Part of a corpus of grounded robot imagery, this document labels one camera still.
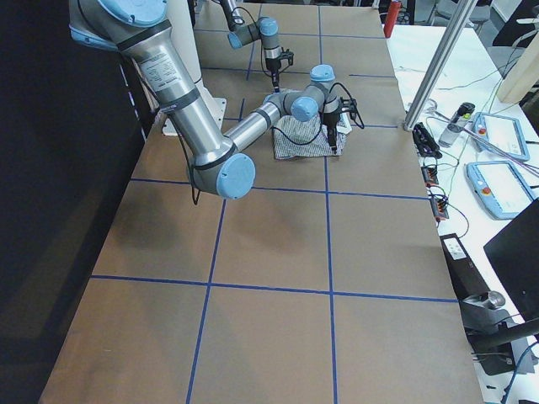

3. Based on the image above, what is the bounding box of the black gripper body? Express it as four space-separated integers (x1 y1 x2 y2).
264 52 281 75
322 106 340 127

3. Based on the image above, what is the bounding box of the navy white striped polo shirt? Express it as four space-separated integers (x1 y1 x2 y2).
271 87 353 161

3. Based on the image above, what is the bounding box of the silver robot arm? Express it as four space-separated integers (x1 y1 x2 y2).
68 1 344 199
218 0 286 93

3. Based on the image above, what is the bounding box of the red fire extinguisher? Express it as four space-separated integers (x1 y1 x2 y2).
383 0 402 39

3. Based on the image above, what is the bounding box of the black orange connector board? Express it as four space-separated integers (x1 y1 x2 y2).
421 165 449 223

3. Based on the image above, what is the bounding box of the far blue teach pendant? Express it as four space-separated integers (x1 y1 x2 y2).
472 112 530 162

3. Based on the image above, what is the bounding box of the blue teach pendant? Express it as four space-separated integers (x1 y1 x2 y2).
465 161 536 220
472 112 530 162

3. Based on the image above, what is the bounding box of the near blue teach pendant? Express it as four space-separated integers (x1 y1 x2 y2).
465 161 536 220

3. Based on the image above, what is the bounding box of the wooden beam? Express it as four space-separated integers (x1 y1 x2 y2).
497 37 538 104

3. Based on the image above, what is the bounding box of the black box with label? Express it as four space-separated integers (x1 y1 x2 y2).
440 233 490 300

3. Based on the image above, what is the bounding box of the black monitor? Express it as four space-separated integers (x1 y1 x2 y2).
483 200 539 320

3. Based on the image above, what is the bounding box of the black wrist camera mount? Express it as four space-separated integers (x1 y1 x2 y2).
339 97 358 120
279 48 294 68

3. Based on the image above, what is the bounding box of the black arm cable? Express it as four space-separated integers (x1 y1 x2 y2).
229 6 258 33
184 82 366 206

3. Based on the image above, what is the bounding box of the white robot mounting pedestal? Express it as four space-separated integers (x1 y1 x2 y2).
166 0 227 128

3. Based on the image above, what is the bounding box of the aluminium frame post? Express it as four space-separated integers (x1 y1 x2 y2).
403 0 477 131

